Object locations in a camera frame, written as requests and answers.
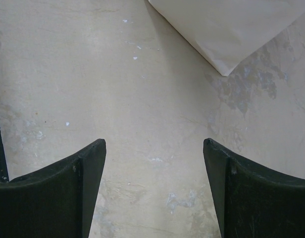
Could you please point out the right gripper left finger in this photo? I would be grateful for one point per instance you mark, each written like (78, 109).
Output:
(57, 201)

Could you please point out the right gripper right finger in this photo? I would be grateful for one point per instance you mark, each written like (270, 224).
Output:
(251, 200)

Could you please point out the brown paper bag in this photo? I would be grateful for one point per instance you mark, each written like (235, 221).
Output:
(225, 32)

